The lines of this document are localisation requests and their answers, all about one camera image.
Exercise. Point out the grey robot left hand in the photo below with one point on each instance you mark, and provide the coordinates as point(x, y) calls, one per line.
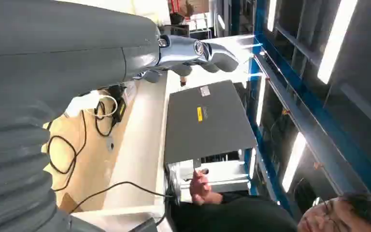
point(60, 48)

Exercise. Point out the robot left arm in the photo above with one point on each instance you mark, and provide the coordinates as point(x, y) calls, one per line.
point(12, 160)

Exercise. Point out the white flat device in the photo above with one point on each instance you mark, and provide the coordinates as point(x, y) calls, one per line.
point(81, 103)

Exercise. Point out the black power brick yellow label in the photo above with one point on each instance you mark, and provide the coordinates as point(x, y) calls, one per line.
point(120, 110)

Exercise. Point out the small grey round puck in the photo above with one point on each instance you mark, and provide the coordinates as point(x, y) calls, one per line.
point(110, 144)

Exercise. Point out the white laptop stand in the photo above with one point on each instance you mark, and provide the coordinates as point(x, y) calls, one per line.
point(140, 144)

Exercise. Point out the black adapter box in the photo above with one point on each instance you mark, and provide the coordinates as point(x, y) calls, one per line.
point(145, 225)

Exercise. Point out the standing person's left hand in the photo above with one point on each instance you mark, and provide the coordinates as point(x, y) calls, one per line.
point(201, 189)

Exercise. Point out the long ceiling light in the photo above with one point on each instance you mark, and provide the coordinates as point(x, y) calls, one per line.
point(271, 14)
point(293, 163)
point(336, 41)
point(260, 101)

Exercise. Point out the standing person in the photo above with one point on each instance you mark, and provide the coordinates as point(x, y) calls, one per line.
point(236, 217)

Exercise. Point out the blue steel beam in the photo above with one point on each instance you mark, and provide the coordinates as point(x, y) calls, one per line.
point(320, 112)

